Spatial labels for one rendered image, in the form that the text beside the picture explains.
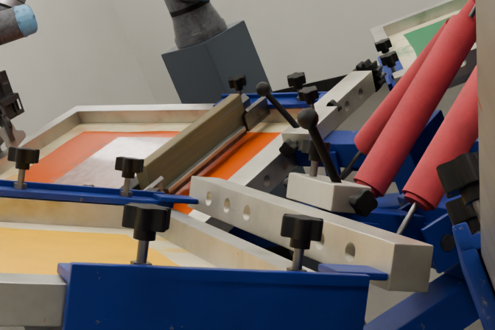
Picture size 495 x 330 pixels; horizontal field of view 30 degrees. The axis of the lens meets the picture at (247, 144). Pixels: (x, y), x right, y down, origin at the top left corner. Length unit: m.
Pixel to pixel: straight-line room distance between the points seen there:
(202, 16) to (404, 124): 1.27
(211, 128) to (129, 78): 5.20
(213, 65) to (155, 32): 4.54
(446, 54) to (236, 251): 0.46
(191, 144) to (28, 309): 1.11
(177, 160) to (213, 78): 0.68
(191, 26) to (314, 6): 3.71
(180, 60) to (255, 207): 1.35
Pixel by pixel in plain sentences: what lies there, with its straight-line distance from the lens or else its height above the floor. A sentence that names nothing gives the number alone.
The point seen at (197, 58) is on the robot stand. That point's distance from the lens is 2.51.
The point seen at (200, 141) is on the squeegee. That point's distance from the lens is 1.91.
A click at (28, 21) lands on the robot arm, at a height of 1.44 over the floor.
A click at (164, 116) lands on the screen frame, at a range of 2.29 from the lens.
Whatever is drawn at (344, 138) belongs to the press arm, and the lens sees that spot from 1.72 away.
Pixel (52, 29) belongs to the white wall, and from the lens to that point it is 6.72.
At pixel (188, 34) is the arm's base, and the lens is 2.53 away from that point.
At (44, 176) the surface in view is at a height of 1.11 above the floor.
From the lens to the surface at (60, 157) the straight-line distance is 2.29.
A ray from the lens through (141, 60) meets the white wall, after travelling 7.20.
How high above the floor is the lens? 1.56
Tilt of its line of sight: 15 degrees down
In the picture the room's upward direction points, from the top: 23 degrees counter-clockwise
